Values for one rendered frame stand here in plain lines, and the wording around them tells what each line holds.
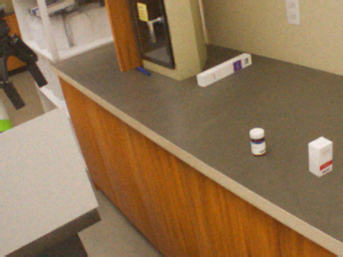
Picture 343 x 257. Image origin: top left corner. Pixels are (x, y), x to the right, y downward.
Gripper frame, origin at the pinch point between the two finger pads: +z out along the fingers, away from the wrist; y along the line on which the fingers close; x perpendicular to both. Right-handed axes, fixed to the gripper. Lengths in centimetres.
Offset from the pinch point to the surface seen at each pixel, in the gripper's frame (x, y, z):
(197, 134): -29, 18, 37
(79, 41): 64, 161, 9
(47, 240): 2.7, -24.7, 28.7
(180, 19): -29, 69, 11
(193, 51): -27, 71, 26
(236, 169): -41, -2, 40
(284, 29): -65, 78, 34
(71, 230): -1.6, -20.4, 30.6
